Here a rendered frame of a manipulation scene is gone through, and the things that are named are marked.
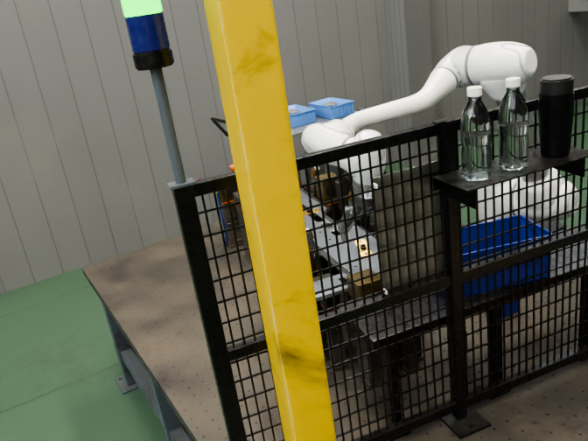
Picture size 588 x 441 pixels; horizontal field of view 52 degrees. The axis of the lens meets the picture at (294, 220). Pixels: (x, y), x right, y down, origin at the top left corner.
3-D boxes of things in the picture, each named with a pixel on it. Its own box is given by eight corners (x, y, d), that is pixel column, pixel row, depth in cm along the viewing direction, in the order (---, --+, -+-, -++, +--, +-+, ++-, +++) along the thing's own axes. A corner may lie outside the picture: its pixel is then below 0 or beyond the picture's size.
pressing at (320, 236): (234, 180, 308) (234, 178, 307) (275, 171, 315) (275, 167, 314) (358, 287, 186) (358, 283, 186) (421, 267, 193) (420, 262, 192)
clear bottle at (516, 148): (492, 166, 140) (490, 80, 132) (514, 159, 141) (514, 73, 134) (511, 172, 134) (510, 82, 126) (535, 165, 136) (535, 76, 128)
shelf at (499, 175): (429, 196, 142) (424, 122, 136) (549, 161, 153) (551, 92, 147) (468, 214, 129) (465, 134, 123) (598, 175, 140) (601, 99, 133)
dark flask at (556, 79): (530, 154, 143) (531, 79, 137) (556, 147, 146) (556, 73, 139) (554, 161, 137) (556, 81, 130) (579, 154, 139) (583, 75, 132)
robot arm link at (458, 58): (424, 64, 206) (459, 60, 196) (450, 38, 215) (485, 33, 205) (436, 97, 213) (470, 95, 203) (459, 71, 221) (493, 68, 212)
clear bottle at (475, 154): (456, 176, 137) (451, 88, 129) (479, 170, 139) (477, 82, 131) (473, 183, 131) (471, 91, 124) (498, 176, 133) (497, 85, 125)
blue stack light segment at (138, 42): (130, 52, 112) (122, 17, 109) (166, 45, 114) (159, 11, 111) (135, 54, 106) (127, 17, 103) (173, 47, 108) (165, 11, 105)
